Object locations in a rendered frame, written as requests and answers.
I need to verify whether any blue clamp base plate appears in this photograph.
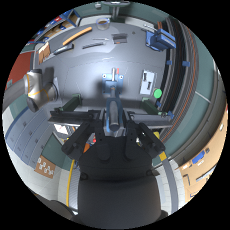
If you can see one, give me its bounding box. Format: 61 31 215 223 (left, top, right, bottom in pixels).
101 72 125 96

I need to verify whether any dark flat file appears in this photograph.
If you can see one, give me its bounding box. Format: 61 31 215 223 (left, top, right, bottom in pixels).
81 41 107 50

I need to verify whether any blue shelf unit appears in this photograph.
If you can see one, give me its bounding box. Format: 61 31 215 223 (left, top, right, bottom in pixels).
26 8 82 46

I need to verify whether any blue bench vise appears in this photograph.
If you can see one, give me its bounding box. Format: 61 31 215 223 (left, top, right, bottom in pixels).
144 28 177 53

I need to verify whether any green round button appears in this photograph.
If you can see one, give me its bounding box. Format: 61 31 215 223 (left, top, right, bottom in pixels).
153 88 163 99

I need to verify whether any tan pegboard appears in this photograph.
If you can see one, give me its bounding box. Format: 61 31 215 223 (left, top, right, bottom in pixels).
174 105 229 204

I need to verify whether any grey locker row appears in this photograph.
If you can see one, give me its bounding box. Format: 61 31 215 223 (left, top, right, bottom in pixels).
4 107 53 170

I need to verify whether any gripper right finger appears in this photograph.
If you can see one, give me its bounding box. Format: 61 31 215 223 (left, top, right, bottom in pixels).
125 119 166 159

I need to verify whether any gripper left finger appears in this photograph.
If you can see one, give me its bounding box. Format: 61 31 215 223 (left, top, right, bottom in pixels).
61 119 104 160

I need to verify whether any dark grey angle block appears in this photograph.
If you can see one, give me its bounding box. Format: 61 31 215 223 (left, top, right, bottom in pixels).
111 33 129 45

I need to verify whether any red cabinet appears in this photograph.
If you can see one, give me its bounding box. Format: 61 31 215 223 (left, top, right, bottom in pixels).
5 51 35 91

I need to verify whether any dark guide rail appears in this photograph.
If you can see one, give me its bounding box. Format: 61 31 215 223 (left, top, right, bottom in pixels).
125 110 174 129
47 109 104 127

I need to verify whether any white parts tray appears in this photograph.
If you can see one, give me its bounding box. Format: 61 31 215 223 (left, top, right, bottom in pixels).
139 69 158 96

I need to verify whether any brown clipboard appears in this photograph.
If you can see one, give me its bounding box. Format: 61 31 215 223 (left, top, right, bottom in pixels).
53 123 69 136

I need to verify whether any long orange handle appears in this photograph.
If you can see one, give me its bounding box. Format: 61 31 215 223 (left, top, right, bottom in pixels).
62 26 93 46

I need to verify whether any black spirit level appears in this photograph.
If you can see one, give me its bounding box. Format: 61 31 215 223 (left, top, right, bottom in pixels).
53 43 75 56

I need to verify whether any silver vise handle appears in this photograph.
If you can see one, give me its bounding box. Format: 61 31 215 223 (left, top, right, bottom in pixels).
143 23 158 31

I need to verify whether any cork notice board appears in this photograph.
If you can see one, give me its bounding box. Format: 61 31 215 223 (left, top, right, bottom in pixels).
34 155 57 180

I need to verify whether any stack of long rails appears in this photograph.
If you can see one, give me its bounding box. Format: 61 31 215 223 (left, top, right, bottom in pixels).
157 16 201 143

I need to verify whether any grey handwheel stand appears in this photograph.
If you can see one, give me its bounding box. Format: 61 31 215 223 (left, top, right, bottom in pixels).
103 0 131 19

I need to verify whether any grey clamp post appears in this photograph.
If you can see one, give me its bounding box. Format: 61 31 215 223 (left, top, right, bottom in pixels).
108 86 121 132

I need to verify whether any brown bench brush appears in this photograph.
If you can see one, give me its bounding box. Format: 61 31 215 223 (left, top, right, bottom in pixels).
37 41 51 65

